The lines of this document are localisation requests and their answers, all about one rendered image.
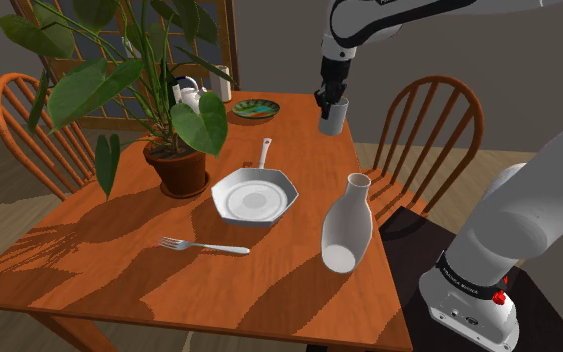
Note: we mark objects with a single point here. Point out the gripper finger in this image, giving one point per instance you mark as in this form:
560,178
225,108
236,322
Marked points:
341,92
324,105

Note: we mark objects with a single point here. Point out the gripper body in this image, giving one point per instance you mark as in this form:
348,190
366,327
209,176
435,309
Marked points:
334,73

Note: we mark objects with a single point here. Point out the grey cup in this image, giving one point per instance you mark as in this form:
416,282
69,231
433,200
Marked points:
333,122

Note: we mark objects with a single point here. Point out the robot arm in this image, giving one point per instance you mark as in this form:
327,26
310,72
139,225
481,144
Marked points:
529,219

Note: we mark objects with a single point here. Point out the colourful patterned plate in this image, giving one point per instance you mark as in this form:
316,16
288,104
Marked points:
256,108

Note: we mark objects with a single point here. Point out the white cylinder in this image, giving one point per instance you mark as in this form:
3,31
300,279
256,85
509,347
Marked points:
223,85

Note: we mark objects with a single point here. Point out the wooden lattice window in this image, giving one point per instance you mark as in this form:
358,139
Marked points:
226,39

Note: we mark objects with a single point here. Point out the white frying pan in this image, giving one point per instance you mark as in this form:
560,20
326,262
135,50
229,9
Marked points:
256,200

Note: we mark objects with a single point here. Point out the white vase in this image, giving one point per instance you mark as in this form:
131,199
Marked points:
347,229

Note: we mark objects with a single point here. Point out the white teapot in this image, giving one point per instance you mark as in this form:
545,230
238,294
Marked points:
191,98

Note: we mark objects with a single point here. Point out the dark bottle with white label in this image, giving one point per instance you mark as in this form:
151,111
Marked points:
171,84

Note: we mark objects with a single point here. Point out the potted green plant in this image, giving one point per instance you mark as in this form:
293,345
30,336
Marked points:
181,170

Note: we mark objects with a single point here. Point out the silver fork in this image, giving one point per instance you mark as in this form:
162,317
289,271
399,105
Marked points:
222,248

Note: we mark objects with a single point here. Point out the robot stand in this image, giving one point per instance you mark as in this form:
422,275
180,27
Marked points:
408,263

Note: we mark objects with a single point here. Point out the wooden table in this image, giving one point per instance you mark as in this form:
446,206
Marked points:
286,292

